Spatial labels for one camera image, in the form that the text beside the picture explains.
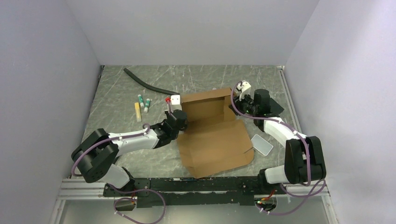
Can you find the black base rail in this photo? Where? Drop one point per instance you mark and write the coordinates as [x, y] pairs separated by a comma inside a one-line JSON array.
[[241, 190]]

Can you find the green white glue stick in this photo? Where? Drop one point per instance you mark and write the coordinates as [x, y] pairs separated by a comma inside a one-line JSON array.
[[141, 101], [147, 105]]

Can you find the aluminium frame rail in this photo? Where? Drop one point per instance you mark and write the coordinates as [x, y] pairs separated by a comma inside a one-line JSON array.
[[75, 189]]

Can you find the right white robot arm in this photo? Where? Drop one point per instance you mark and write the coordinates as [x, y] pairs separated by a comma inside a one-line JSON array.
[[303, 161]]

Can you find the brown cardboard box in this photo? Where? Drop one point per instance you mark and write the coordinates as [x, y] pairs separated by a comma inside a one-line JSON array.
[[215, 140]]

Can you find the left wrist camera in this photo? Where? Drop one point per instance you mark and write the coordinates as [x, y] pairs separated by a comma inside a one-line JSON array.
[[174, 103]]

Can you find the yellow marker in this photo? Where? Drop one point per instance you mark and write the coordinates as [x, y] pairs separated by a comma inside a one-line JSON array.
[[137, 109]]

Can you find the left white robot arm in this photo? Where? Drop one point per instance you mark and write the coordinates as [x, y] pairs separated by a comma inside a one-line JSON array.
[[94, 157]]

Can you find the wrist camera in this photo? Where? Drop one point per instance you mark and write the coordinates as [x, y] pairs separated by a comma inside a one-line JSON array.
[[244, 89], [174, 103]]

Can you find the clear plastic lid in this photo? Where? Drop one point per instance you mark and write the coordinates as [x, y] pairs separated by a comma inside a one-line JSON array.
[[261, 145]]

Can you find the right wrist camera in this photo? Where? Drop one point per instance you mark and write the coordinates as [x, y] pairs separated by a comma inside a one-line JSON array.
[[244, 89]]

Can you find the right black foam pad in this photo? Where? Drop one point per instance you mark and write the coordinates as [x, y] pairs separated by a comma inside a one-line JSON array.
[[276, 109]]

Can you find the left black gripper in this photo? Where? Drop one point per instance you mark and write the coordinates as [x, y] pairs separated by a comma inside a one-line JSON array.
[[167, 113]]

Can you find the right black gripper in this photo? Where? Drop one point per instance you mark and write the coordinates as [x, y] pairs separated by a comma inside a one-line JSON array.
[[238, 103]]

